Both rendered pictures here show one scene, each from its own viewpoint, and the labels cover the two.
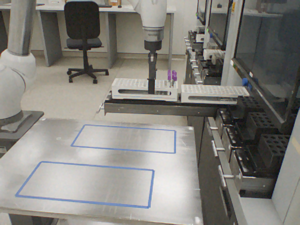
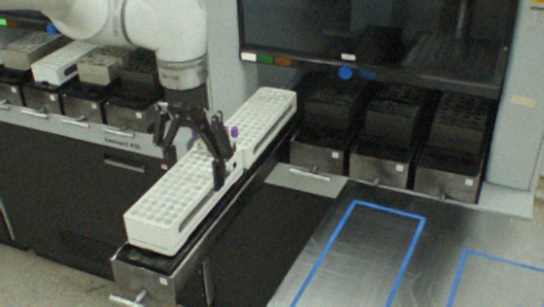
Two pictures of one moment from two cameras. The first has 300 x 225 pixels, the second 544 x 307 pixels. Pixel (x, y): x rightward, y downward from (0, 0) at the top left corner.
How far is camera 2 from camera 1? 1.07 m
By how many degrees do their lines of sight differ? 58
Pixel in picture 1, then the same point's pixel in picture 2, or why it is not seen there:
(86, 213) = not seen: outside the picture
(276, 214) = (508, 189)
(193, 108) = (265, 164)
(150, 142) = (384, 237)
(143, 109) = (221, 227)
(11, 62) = not seen: outside the picture
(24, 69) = not seen: outside the picture
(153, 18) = (204, 35)
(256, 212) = (504, 202)
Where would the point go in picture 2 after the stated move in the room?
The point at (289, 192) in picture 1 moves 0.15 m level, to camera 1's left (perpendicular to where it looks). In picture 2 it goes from (528, 153) to (527, 191)
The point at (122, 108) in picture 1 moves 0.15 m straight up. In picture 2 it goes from (196, 256) to (187, 192)
